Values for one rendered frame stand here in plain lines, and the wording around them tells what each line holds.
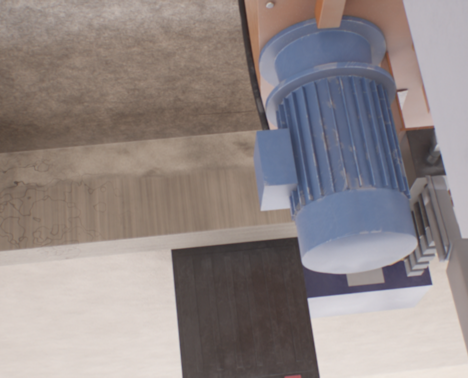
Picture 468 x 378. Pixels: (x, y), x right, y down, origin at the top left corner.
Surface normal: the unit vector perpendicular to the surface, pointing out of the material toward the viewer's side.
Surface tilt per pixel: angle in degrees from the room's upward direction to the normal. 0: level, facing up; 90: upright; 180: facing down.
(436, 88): 90
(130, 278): 0
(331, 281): 90
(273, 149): 90
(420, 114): 0
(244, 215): 90
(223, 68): 0
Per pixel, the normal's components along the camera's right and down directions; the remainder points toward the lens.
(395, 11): 0.11, 0.91
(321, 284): 0.03, -0.41
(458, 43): -0.99, 0.09
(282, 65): -0.89, 0.03
